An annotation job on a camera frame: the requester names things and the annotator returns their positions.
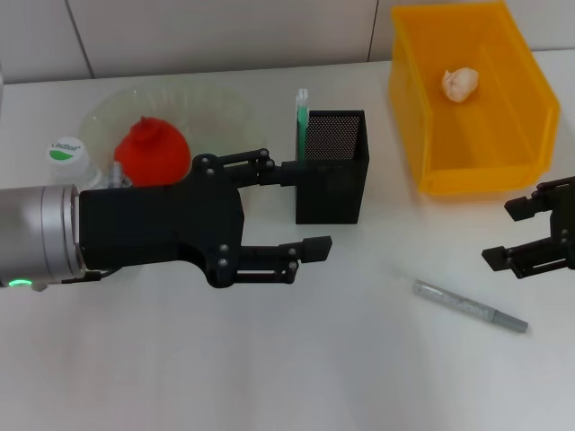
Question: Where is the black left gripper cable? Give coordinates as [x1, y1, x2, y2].
[57, 268, 119, 285]

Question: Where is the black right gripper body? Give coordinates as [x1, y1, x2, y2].
[547, 188, 575, 270]

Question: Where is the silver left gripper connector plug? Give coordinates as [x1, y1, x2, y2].
[107, 162, 132, 190]

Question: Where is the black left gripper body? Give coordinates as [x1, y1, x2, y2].
[77, 154, 247, 289]

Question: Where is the white paper ball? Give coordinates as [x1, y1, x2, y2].
[441, 66, 481, 104]

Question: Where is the mint green pen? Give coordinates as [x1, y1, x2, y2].
[294, 88, 311, 163]

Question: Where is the clear green glass fruit plate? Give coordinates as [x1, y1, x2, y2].
[80, 84, 270, 189]

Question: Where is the grey marker pen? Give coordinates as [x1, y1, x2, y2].
[412, 278, 530, 334]

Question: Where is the black mesh pen holder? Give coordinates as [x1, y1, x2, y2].
[295, 109, 370, 224]

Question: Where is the clear water bottle green label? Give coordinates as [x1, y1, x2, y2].
[46, 135, 119, 192]

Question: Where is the yellow plastic bin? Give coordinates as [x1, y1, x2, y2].
[388, 1, 562, 198]

